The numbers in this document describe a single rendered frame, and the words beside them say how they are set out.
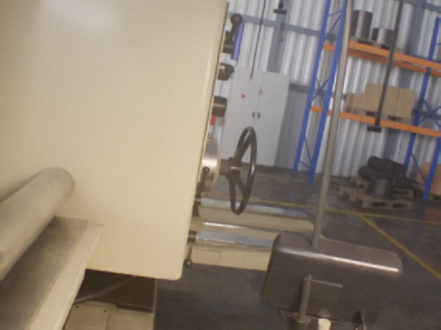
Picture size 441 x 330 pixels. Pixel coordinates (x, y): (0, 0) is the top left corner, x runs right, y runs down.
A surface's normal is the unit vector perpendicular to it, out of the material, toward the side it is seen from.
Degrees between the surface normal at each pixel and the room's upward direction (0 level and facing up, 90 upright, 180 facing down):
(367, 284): 109
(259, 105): 90
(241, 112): 90
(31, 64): 90
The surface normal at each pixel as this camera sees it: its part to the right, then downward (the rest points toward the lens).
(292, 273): -0.21, 0.46
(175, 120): 0.10, 0.18
